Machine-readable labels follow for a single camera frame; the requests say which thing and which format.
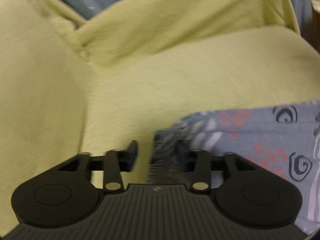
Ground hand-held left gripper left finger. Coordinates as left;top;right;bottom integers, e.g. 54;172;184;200
59;140;139;194

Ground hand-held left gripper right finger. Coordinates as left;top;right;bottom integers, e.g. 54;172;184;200
176;144;257;193

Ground blue patterned shorts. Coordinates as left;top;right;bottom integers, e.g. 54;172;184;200
147;100;320;236

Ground sofa with green cover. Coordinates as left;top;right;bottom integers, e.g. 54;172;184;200
0;0;320;233

